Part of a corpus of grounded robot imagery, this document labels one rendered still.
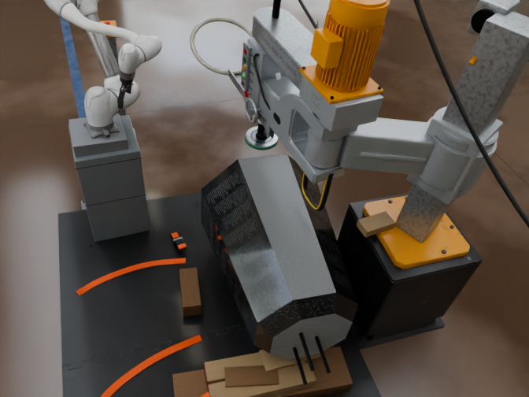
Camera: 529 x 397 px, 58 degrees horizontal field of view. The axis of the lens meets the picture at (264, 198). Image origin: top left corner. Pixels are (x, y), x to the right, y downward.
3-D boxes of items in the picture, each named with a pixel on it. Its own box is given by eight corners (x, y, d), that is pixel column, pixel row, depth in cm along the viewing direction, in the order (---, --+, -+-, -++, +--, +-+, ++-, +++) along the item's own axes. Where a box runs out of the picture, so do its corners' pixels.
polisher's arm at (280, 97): (341, 190, 258) (362, 116, 223) (304, 201, 250) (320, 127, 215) (279, 113, 302) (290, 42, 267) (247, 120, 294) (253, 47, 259)
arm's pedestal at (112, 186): (89, 250, 343) (66, 168, 286) (80, 202, 374) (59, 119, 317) (157, 235, 359) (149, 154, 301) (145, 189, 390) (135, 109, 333)
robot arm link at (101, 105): (81, 120, 298) (75, 89, 284) (103, 109, 310) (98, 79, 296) (99, 130, 292) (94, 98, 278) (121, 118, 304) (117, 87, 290)
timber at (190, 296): (179, 279, 332) (179, 268, 323) (197, 276, 334) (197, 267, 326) (183, 317, 312) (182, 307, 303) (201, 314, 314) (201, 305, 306)
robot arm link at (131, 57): (127, 78, 262) (144, 68, 270) (129, 57, 250) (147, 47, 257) (113, 65, 264) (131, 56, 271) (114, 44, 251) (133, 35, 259)
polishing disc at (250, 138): (247, 148, 305) (247, 146, 304) (243, 128, 319) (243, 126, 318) (279, 147, 308) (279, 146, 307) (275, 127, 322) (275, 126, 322)
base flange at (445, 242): (427, 195, 308) (430, 190, 305) (471, 254, 277) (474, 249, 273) (360, 207, 295) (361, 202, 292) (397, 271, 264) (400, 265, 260)
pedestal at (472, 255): (398, 252, 369) (431, 184, 316) (444, 327, 327) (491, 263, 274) (320, 268, 351) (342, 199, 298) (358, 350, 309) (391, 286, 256)
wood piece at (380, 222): (383, 216, 286) (385, 210, 283) (393, 228, 280) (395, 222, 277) (355, 225, 279) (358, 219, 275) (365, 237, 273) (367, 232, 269)
